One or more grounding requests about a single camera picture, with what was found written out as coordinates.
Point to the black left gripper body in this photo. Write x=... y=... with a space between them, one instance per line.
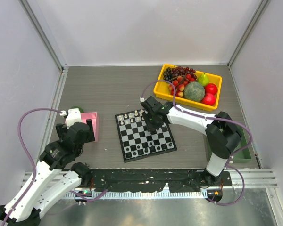
x=88 y=139

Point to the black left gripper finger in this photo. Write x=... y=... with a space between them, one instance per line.
x=90 y=135
x=61 y=130

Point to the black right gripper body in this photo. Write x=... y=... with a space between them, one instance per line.
x=152 y=123

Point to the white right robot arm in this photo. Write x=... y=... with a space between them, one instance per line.
x=222 y=135

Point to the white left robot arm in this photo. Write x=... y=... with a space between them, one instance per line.
x=35 y=199

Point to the black white chess board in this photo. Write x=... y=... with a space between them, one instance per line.
x=137 y=142

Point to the pink plastic box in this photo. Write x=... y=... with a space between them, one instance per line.
x=94 y=117

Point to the green lime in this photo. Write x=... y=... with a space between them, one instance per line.
x=77 y=109

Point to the dark grape bunch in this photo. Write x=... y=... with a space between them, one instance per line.
x=179 y=73

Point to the green netted melon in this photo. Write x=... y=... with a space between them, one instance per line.
x=194 y=91

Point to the red apple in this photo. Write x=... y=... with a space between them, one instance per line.
x=209 y=99
x=211 y=88

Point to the green pear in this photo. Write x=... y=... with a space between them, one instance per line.
x=203 y=80

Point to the green plastic tray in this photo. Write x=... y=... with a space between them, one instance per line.
x=243 y=156

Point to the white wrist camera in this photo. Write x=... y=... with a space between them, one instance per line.
x=70 y=117

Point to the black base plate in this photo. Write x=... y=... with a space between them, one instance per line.
x=154 y=180

